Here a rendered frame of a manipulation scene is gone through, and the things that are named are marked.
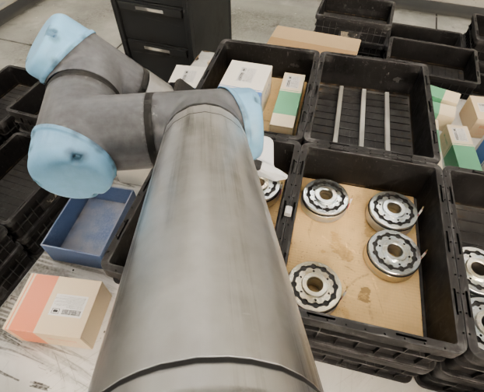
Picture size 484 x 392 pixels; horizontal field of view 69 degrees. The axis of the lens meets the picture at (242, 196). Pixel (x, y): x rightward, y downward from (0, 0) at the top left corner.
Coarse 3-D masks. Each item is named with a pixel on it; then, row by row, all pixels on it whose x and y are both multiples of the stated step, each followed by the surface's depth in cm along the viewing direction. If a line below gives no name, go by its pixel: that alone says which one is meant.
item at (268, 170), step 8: (264, 136) 53; (264, 144) 53; (272, 144) 53; (264, 152) 53; (272, 152) 53; (264, 160) 53; (272, 160) 53; (264, 168) 52; (272, 168) 52; (264, 176) 53; (272, 176) 53; (280, 176) 53
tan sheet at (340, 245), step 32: (352, 192) 84; (320, 224) 78; (352, 224) 78; (288, 256) 73; (320, 256) 73; (352, 256) 73; (352, 288) 69; (384, 288) 69; (416, 288) 69; (384, 320) 65; (416, 320) 65
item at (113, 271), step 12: (288, 144) 80; (288, 180) 73; (144, 192) 71; (288, 192) 71; (132, 204) 69; (288, 204) 69; (132, 216) 68; (120, 228) 66; (276, 228) 66; (120, 240) 64; (108, 252) 63; (108, 264) 61; (120, 276) 61
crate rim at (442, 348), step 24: (312, 144) 80; (432, 168) 76; (288, 240) 64; (456, 288) 59; (312, 312) 56; (456, 312) 57; (360, 336) 56; (384, 336) 54; (408, 336) 54; (456, 336) 54
